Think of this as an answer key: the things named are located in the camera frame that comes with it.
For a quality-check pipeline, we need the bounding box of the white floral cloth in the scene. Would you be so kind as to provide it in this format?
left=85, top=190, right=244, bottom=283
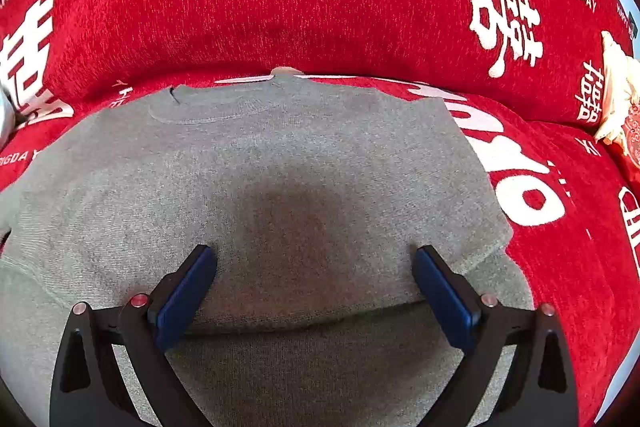
left=0, top=83, right=17, bottom=144

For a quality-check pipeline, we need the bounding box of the grey knit sweater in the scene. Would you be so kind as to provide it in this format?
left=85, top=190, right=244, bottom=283
left=0, top=69, right=536, bottom=427

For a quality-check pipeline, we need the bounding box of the cream and red pillow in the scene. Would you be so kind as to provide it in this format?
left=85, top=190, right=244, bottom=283
left=594, top=31, right=640, bottom=180

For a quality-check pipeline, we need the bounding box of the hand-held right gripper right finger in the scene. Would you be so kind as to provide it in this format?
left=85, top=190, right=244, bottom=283
left=412, top=245, right=581, bottom=427

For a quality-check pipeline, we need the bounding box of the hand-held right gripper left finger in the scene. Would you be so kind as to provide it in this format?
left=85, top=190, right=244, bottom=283
left=50, top=245, right=217, bottom=427

